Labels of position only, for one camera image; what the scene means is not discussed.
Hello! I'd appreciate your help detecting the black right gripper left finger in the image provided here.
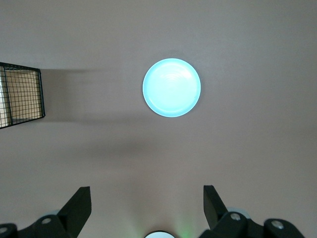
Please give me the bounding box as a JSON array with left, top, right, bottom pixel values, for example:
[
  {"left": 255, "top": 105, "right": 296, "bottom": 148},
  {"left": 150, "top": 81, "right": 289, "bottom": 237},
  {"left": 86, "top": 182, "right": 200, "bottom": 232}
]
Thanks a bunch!
[{"left": 0, "top": 186, "right": 92, "bottom": 238}]

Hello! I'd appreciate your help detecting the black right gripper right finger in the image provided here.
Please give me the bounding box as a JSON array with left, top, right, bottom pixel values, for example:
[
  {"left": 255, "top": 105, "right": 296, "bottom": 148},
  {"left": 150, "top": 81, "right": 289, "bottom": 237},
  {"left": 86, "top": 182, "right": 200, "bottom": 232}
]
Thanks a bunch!
[{"left": 200, "top": 185, "right": 305, "bottom": 238}]

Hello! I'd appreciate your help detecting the light blue round plate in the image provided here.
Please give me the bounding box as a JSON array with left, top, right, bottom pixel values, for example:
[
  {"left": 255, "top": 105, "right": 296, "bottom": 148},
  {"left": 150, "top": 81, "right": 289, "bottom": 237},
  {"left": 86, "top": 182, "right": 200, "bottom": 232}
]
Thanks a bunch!
[{"left": 142, "top": 58, "right": 202, "bottom": 118}]

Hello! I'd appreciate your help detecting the table cover sheet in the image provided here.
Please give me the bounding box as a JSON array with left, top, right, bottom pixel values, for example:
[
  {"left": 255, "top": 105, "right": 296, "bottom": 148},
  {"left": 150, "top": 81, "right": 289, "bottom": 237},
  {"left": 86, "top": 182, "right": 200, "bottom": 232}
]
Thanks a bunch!
[{"left": 0, "top": 0, "right": 317, "bottom": 238}]

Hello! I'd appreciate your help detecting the wooden board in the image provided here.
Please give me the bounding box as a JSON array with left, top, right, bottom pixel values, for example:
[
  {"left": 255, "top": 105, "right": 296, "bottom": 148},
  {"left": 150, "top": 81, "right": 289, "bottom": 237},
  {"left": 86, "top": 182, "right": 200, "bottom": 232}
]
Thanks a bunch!
[{"left": 0, "top": 70, "right": 41, "bottom": 125}]

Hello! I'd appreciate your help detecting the black wire mesh basket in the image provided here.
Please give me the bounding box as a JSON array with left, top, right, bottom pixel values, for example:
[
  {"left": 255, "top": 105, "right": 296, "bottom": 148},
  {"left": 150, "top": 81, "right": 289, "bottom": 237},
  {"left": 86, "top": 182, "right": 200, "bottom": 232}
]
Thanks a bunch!
[{"left": 0, "top": 61, "right": 47, "bottom": 129}]

